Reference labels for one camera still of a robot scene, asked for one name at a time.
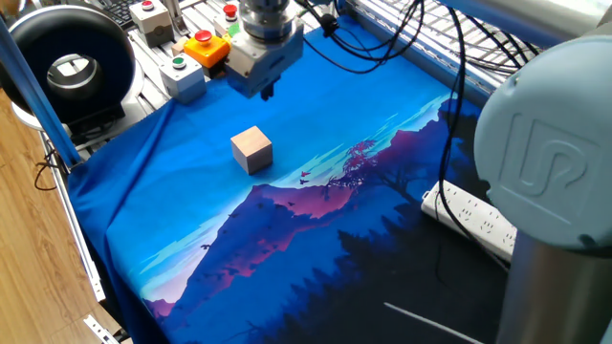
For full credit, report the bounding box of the silver Schunk gripper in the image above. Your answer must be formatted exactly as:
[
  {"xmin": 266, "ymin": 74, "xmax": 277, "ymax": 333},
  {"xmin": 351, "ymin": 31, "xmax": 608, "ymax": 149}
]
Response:
[{"xmin": 224, "ymin": 19, "xmax": 306, "ymax": 102}]

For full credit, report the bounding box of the small wooden cube block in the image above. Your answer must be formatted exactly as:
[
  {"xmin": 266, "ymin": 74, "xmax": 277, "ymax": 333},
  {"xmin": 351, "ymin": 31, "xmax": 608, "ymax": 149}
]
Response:
[{"xmin": 229, "ymin": 125, "xmax": 274, "ymax": 177}]

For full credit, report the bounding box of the yellow box green button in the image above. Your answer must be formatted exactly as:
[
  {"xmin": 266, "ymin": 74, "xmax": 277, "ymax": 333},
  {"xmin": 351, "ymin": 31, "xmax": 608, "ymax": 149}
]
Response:
[{"xmin": 222, "ymin": 22, "xmax": 243, "ymax": 49}]

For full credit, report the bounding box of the orange box red button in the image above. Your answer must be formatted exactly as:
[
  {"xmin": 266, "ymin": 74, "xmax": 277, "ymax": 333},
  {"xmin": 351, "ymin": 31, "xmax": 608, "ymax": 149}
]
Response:
[{"xmin": 183, "ymin": 29, "xmax": 231, "ymax": 80}]

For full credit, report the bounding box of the white box red mushroom button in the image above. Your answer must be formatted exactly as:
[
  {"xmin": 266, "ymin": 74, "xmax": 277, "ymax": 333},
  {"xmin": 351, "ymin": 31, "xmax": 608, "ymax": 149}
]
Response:
[{"xmin": 213, "ymin": 3, "xmax": 243, "ymax": 37}]

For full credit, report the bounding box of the grey box green button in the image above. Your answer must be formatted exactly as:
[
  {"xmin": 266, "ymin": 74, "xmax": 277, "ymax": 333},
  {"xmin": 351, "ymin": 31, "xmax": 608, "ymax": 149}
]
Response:
[{"xmin": 159, "ymin": 53, "xmax": 208, "ymax": 105}]

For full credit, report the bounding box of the printed mountain landscape cloth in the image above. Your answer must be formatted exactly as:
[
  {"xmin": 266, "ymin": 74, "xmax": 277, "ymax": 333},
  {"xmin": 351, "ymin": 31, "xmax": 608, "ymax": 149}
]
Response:
[{"xmin": 66, "ymin": 13, "xmax": 511, "ymax": 344}]

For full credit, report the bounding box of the grey box red button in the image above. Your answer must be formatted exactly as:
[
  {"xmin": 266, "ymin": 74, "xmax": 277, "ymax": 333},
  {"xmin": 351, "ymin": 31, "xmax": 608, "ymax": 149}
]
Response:
[{"xmin": 128, "ymin": 0, "xmax": 176, "ymax": 49}]

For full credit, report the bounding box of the black keyboard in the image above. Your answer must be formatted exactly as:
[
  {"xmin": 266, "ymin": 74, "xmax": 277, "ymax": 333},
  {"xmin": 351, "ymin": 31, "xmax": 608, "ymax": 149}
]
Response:
[{"xmin": 98, "ymin": 0, "xmax": 142, "ymax": 31}]

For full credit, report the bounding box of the blue metal bar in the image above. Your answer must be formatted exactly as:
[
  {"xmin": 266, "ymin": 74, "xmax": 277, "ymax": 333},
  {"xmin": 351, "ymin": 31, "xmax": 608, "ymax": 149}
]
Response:
[{"xmin": 0, "ymin": 18, "xmax": 82, "ymax": 168}]

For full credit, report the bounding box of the white power strip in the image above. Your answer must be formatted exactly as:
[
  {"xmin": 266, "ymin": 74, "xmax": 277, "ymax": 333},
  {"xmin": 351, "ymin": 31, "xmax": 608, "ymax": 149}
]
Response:
[{"xmin": 420, "ymin": 180, "xmax": 518, "ymax": 264}]

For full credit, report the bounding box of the metal upright bracket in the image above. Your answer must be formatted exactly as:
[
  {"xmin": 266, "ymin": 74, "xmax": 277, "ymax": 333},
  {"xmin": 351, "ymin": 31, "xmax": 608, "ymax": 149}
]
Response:
[{"xmin": 162, "ymin": 0, "xmax": 190, "ymax": 37}]

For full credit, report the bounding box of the aluminium frame rail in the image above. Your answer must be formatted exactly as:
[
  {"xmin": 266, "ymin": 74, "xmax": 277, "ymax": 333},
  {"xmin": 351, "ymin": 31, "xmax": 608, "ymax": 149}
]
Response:
[{"xmin": 343, "ymin": 0, "xmax": 498, "ymax": 109}]

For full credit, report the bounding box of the thick black cable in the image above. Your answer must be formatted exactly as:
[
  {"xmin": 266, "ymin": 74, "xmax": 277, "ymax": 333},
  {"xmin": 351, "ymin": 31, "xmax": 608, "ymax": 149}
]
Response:
[{"xmin": 432, "ymin": 7, "xmax": 511, "ymax": 273}]

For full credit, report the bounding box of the thin black floor cable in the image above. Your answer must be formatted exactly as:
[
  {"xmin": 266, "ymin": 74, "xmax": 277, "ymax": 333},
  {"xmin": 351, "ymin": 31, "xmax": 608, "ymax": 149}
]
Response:
[{"xmin": 33, "ymin": 147, "xmax": 63, "ymax": 192}]

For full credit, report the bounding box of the white table edge rail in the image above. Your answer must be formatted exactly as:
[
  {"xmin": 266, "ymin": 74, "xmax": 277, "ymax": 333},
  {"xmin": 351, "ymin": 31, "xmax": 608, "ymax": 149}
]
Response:
[{"xmin": 40, "ymin": 131, "xmax": 106, "ymax": 303}]

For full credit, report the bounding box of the long white cable tie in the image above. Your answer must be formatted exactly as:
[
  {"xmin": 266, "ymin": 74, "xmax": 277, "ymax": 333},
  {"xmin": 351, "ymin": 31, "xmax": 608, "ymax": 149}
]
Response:
[{"xmin": 382, "ymin": 301, "xmax": 487, "ymax": 344}]

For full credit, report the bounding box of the loose metal bracket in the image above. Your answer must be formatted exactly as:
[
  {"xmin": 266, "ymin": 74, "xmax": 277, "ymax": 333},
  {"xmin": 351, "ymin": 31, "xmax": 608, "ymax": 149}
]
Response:
[{"xmin": 83, "ymin": 313, "xmax": 120, "ymax": 344}]

